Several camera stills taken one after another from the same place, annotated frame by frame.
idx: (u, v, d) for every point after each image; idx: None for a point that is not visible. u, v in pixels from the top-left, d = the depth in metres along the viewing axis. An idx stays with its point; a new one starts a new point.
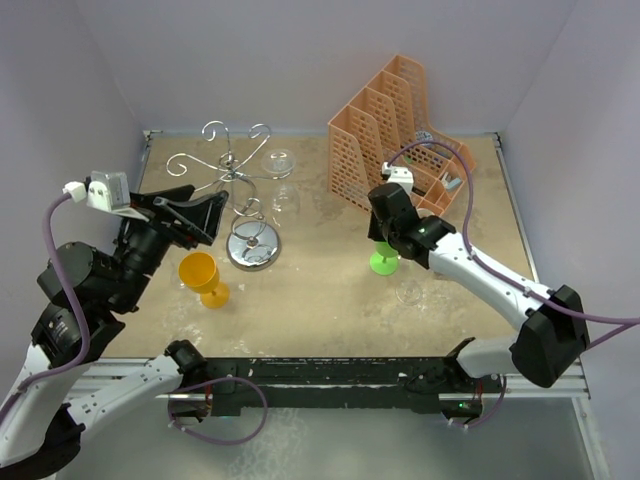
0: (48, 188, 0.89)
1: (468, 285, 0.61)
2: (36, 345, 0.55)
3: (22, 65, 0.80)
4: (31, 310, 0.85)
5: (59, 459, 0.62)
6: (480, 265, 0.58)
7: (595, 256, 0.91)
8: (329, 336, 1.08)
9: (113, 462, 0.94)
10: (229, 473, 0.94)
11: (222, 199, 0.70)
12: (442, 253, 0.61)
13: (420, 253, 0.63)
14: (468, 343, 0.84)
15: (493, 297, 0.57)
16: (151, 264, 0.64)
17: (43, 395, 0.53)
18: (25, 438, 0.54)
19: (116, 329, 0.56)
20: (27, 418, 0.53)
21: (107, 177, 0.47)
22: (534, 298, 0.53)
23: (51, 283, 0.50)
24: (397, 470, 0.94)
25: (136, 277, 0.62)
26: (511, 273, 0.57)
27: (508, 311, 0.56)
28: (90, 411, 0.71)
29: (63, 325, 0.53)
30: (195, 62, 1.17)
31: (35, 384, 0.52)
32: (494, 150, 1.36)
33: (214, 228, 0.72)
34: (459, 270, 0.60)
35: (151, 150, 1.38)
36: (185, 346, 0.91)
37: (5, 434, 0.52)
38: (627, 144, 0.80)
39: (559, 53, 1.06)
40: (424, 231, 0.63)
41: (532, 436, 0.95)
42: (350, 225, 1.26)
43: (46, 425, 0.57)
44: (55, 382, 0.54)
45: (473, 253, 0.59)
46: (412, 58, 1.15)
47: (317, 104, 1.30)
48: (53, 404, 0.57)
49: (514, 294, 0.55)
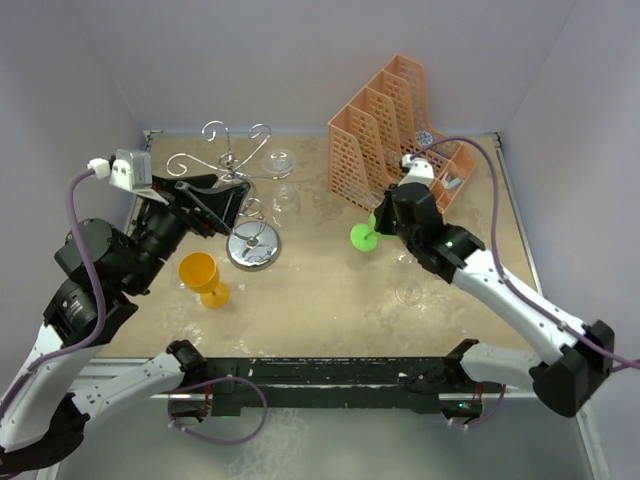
0: (48, 187, 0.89)
1: (493, 307, 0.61)
2: (48, 325, 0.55)
3: (21, 65, 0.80)
4: (32, 309, 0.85)
5: (63, 448, 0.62)
6: (513, 291, 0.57)
7: (595, 255, 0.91)
8: (329, 336, 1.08)
9: (112, 463, 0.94)
10: (229, 473, 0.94)
11: (245, 188, 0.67)
12: (471, 273, 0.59)
13: (445, 267, 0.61)
14: (473, 346, 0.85)
15: (524, 325, 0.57)
16: (167, 247, 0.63)
17: (52, 378, 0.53)
18: (30, 424, 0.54)
19: (130, 309, 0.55)
20: (34, 401, 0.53)
21: (132, 155, 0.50)
22: (568, 334, 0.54)
23: (70, 260, 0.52)
24: (397, 470, 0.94)
25: (150, 260, 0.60)
26: (544, 303, 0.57)
27: (538, 342, 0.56)
28: (95, 401, 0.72)
29: (77, 303, 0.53)
30: (195, 62, 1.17)
31: (47, 364, 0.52)
32: (494, 150, 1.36)
33: (232, 218, 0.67)
34: (488, 291, 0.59)
35: (151, 150, 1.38)
36: (186, 346, 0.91)
37: (12, 418, 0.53)
38: (628, 143, 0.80)
39: (559, 53, 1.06)
40: (450, 244, 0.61)
41: (532, 436, 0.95)
42: (350, 225, 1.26)
43: (52, 410, 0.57)
44: (64, 365, 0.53)
45: (504, 277, 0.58)
46: (412, 58, 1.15)
47: (317, 104, 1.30)
48: (63, 387, 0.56)
49: (548, 327, 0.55)
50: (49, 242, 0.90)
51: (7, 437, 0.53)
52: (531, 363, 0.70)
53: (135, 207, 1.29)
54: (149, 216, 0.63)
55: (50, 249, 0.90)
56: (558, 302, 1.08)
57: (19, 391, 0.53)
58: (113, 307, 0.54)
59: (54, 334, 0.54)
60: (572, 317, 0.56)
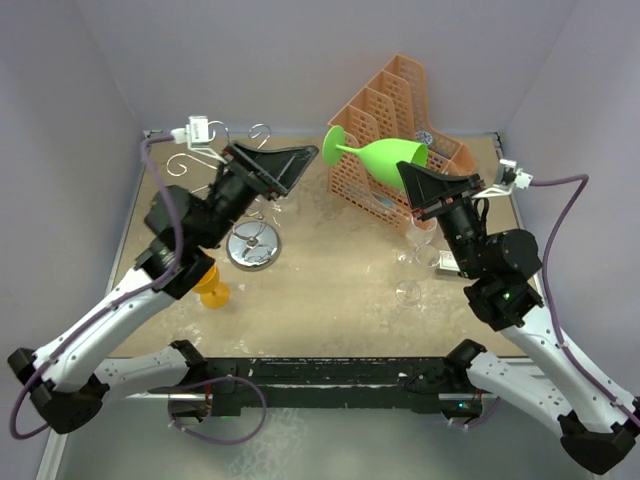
0: (48, 186, 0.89)
1: (541, 365, 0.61)
2: (139, 268, 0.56)
3: (22, 65, 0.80)
4: (34, 309, 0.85)
5: (84, 412, 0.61)
6: (570, 360, 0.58)
7: (594, 254, 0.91)
8: (329, 336, 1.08)
9: (111, 463, 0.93)
10: (229, 473, 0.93)
11: (310, 152, 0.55)
12: (530, 334, 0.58)
13: (497, 316, 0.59)
14: (483, 355, 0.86)
15: (574, 393, 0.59)
16: (241, 209, 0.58)
17: (127, 318, 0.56)
18: (87, 363, 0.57)
19: (212, 264, 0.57)
20: (102, 339, 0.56)
21: (196, 121, 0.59)
22: (620, 410, 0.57)
23: (159, 223, 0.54)
24: (397, 470, 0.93)
25: (222, 223, 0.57)
26: (597, 374, 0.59)
27: (585, 410, 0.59)
28: (112, 375, 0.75)
29: (166, 255, 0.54)
30: (195, 62, 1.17)
31: (129, 301, 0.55)
32: (494, 150, 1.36)
33: (291, 183, 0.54)
34: (542, 353, 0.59)
35: (151, 150, 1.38)
36: (189, 345, 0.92)
37: (74, 354, 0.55)
38: (628, 143, 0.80)
39: (559, 53, 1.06)
40: (508, 297, 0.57)
41: (532, 436, 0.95)
42: (350, 225, 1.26)
43: (104, 357, 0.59)
44: (143, 308, 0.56)
45: (563, 343, 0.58)
46: (412, 58, 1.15)
47: (317, 104, 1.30)
48: (129, 332, 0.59)
49: (600, 399, 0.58)
50: (49, 240, 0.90)
51: (64, 373, 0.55)
52: (558, 410, 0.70)
53: (135, 207, 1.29)
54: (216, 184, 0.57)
55: (50, 248, 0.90)
56: (558, 302, 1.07)
57: (92, 325, 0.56)
58: (195, 262, 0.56)
59: (136, 275, 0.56)
60: (622, 390, 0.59)
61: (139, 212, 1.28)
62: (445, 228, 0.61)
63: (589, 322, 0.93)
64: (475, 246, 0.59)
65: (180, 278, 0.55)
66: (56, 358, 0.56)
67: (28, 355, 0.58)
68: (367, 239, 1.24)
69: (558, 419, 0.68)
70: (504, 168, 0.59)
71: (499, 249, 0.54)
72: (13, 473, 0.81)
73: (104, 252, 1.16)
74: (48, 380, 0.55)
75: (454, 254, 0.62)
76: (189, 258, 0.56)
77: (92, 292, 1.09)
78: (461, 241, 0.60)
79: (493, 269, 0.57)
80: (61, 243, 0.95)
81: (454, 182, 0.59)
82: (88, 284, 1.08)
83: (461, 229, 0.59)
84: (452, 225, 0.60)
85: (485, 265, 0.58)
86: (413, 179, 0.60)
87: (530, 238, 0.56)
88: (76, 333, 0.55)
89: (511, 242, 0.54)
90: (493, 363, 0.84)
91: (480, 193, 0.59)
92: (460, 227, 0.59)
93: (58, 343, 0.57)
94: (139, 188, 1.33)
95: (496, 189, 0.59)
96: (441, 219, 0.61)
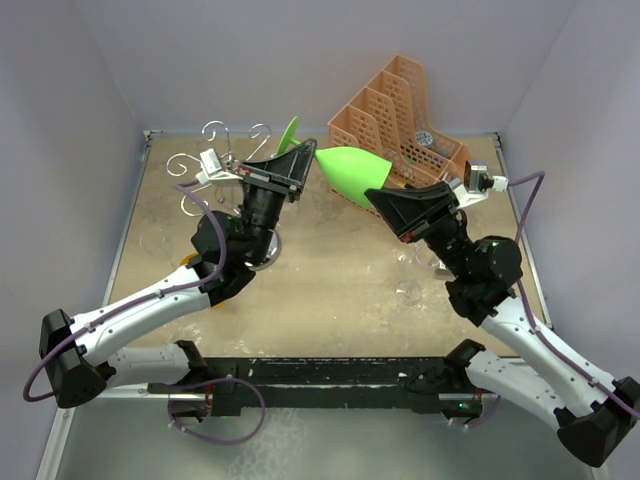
0: (48, 187, 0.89)
1: (522, 354, 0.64)
2: (190, 267, 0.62)
3: (22, 65, 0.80)
4: (36, 310, 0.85)
5: (87, 391, 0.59)
6: (544, 343, 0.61)
7: (592, 255, 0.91)
8: (330, 336, 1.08)
9: (111, 463, 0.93)
10: (229, 473, 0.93)
11: (309, 147, 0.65)
12: (504, 322, 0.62)
13: (475, 310, 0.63)
14: (482, 354, 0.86)
15: (554, 377, 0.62)
16: (274, 218, 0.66)
17: (169, 308, 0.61)
18: (118, 341, 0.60)
19: (250, 278, 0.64)
20: (139, 321, 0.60)
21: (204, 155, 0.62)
22: (598, 390, 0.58)
23: (203, 243, 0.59)
24: (397, 470, 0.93)
25: (263, 233, 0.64)
26: (574, 356, 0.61)
27: (568, 395, 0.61)
28: (121, 360, 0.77)
29: (213, 268, 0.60)
30: (194, 62, 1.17)
31: (175, 294, 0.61)
32: (494, 150, 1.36)
33: (302, 175, 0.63)
34: (518, 340, 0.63)
35: (151, 150, 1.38)
36: (194, 346, 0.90)
37: (111, 328, 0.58)
38: (628, 143, 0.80)
39: (560, 53, 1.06)
40: (484, 294, 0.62)
41: (531, 436, 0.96)
42: (350, 225, 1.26)
43: (130, 342, 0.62)
44: (184, 304, 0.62)
45: (535, 328, 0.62)
46: (412, 58, 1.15)
47: (317, 104, 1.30)
48: (161, 323, 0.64)
49: (578, 381, 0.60)
50: (49, 241, 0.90)
51: (98, 343, 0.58)
52: (554, 403, 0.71)
53: (135, 207, 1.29)
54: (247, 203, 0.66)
55: (50, 249, 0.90)
56: (557, 303, 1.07)
57: (136, 305, 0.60)
58: (236, 277, 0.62)
59: (186, 271, 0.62)
60: (600, 371, 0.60)
61: (139, 212, 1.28)
62: (434, 241, 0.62)
63: (588, 322, 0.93)
64: (461, 255, 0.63)
65: (221, 286, 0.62)
66: (93, 327, 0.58)
67: (65, 317, 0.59)
68: (368, 239, 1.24)
69: (554, 413, 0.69)
70: (479, 176, 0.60)
71: (488, 260, 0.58)
72: (15, 472, 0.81)
73: (104, 252, 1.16)
74: (81, 346, 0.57)
75: (441, 259, 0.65)
76: (229, 273, 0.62)
77: (92, 292, 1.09)
78: (451, 250, 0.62)
79: (477, 273, 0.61)
80: (62, 243, 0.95)
81: (431, 201, 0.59)
82: (88, 285, 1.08)
83: (450, 239, 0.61)
84: (438, 236, 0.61)
85: (470, 268, 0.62)
86: (387, 203, 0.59)
87: (514, 249, 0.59)
88: (120, 308, 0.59)
89: (500, 254, 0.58)
90: (492, 360, 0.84)
91: (461, 203, 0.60)
92: (448, 238, 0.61)
93: (98, 313, 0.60)
94: (139, 188, 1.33)
95: (476, 194, 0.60)
96: (430, 235, 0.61)
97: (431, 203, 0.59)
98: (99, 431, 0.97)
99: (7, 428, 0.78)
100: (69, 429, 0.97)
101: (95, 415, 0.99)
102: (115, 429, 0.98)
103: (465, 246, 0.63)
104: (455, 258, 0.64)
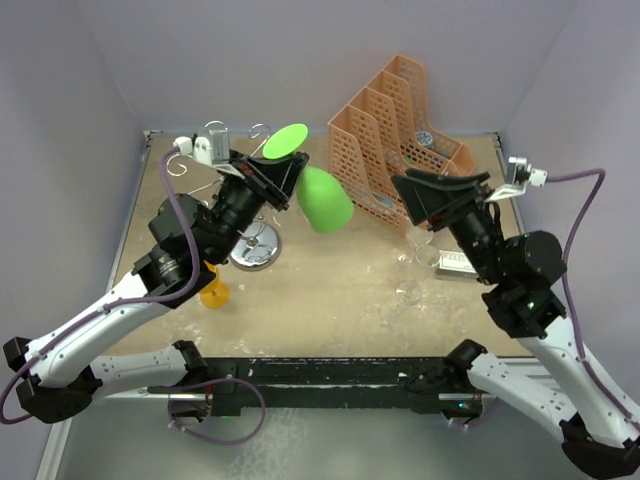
0: (48, 186, 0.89)
1: (557, 375, 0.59)
2: (136, 274, 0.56)
3: (21, 64, 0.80)
4: (35, 311, 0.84)
5: (72, 404, 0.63)
6: (590, 375, 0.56)
7: (591, 254, 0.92)
8: (330, 336, 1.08)
9: (112, 463, 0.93)
10: (229, 473, 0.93)
11: (302, 160, 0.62)
12: (550, 345, 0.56)
13: (518, 325, 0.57)
14: (483, 357, 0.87)
15: (589, 407, 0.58)
16: (246, 220, 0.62)
17: (119, 322, 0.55)
18: (75, 362, 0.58)
19: (210, 279, 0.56)
20: (88, 342, 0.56)
21: (211, 132, 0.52)
22: (631, 427, 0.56)
23: (161, 228, 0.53)
24: (397, 470, 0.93)
25: (230, 233, 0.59)
26: (615, 389, 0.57)
27: (596, 422, 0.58)
28: (109, 370, 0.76)
29: (165, 267, 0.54)
30: (194, 62, 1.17)
31: (121, 308, 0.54)
32: (494, 150, 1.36)
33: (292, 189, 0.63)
34: (559, 363, 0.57)
35: (151, 150, 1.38)
36: (193, 346, 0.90)
37: (61, 353, 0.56)
38: (628, 143, 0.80)
39: (560, 53, 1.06)
40: (532, 306, 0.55)
41: (532, 436, 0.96)
42: (350, 225, 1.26)
43: (92, 358, 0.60)
44: (134, 316, 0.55)
45: (583, 356, 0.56)
46: (412, 58, 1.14)
47: (317, 104, 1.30)
48: (119, 336, 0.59)
49: (614, 415, 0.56)
50: (49, 241, 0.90)
51: (51, 370, 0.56)
52: (560, 414, 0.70)
53: (135, 207, 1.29)
54: (220, 190, 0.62)
55: (50, 248, 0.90)
56: None
57: (84, 325, 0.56)
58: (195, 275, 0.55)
59: (132, 282, 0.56)
60: (635, 405, 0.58)
61: (139, 212, 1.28)
62: (458, 235, 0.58)
63: (588, 323, 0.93)
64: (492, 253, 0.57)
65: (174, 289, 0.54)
66: (44, 354, 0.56)
67: (21, 345, 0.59)
68: (367, 239, 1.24)
69: (560, 424, 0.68)
70: (514, 169, 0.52)
71: (521, 252, 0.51)
72: (15, 474, 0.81)
73: (104, 252, 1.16)
74: (36, 375, 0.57)
75: (471, 262, 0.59)
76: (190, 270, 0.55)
77: (92, 292, 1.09)
78: (478, 248, 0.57)
79: (515, 274, 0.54)
80: (62, 243, 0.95)
81: (456, 192, 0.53)
82: (88, 285, 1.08)
83: (477, 236, 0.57)
84: (465, 232, 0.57)
85: (505, 268, 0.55)
86: (411, 193, 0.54)
87: (555, 242, 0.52)
88: (67, 332, 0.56)
89: (534, 245, 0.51)
90: (494, 364, 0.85)
91: (491, 196, 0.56)
92: (474, 235, 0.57)
93: (50, 338, 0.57)
94: (139, 188, 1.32)
95: (511, 189, 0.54)
96: (452, 226, 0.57)
97: (455, 193, 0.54)
98: (98, 431, 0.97)
99: (7, 428, 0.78)
100: (69, 430, 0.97)
101: (95, 415, 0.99)
102: (114, 429, 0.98)
103: (497, 242, 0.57)
104: (485, 257, 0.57)
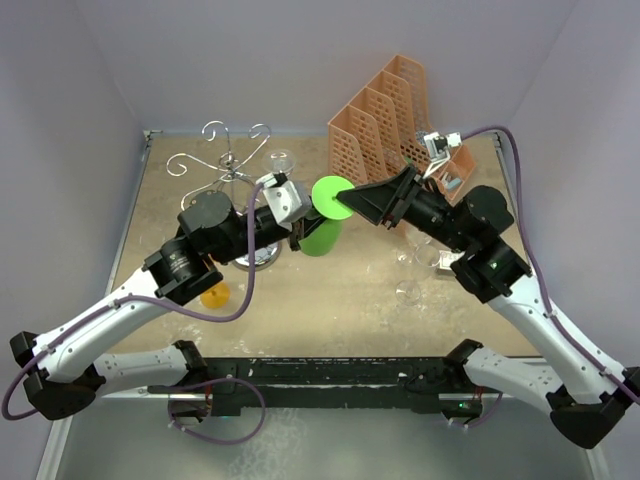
0: (48, 187, 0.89)
1: (527, 335, 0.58)
2: (147, 270, 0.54)
3: (23, 65, 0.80)
4: (35, 311, 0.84)
5: (74, 403, 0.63)
6: (558, 328, 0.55)
7: (591, 254, 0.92)
8: (330, 336, 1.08)
9: (112, 464, 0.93)
10: (229, 473, 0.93)
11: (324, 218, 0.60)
12: (517, 302, 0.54)
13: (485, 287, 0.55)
14: (479, 351, 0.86)
15: (563, 364, 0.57)
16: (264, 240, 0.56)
17: (131, 316, 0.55)
18: (84, 357, 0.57)
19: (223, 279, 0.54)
20: (97, 337, 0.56)
21: (298, 203, 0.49)
22: (608, 381, 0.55)
23: (192, 221, 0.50)
24: (397, 470, 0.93)
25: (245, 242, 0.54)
26: (586, 343, 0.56)
27: (575, 381, 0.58)
28: (112, 367, 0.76)
29: (179, 263, 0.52)
30: (195, 63, 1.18)
31: (131, 303, 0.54)
32: (494, 150, 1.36)
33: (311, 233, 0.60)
34: (528, 322, 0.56)
35: (151, 150, 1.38)
36: (193, 346, 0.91)
37: (70, 347, 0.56)
38: (627, 143, 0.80)
39: (559, 54, 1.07)
40: (495, 265, 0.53)
41: (532, 436, 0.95)
42: (350, 225, 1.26)
43: (100, 354, 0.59)
44: (144, 311, 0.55)
45: (551, 311, 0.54)
46: (412, 58, 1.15)
47: (317, 104, 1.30)
48: (127, 332, 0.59)
49: (589, 369, 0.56)
50: (49, 241, 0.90)
51: (59, 365, 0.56)
52: (546, 388, 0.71)
53: (135, 207, 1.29)
54: (259, 208, 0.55)
55: (50, 248, 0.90)
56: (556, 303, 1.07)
57: (92, 321, 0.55)
58: (209, 272, 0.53)
59: (142, 277, 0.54)
60: (612, 359, 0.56)
61: (139, 212, 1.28)
62: (417, 223, 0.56)
63: (587, 323, 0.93)
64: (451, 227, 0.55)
65: (185, 286, 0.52)
66: (53, 348, 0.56)
67: (28, 339, 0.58)
68: (367, 238, 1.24)
69: (546, 396, 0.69)
70: (433, 141, 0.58)
71: (466, 206, 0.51)
72: (14, 473, 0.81)
73: (104, 252, 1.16)
74: (44, 369, 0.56)
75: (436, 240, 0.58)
76: (203, 269, 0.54)
77: (92, 292, 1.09)
78: (437, 223, 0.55)
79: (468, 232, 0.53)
80: (62, 242, 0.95)
81: (396, 180, 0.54)
82: (88, 285, 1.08)
83: (432, 210, 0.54)
84: (419, 216, 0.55)
85: (460, 229, 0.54)
86: (359, 200, 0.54)
87: (496, 191, 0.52)
88: (76, 327, 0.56)
89: (478, 198, 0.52)
90: (489, 356, 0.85)
91: (425, 173, 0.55)
92: (429, 211, 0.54)
93: (59, 333, 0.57)
94: (139, 187, 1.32)
95: (436, 161, 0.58)
96: (408, 215, 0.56)
97: (397, 182, 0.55)
98: (99, 431, 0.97)
99: (7, 427, 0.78)
100: (69, 430, 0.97)
101: (94, 415, 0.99)
102: (114, 429, 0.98)
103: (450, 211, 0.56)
104: (445, 231, 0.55)
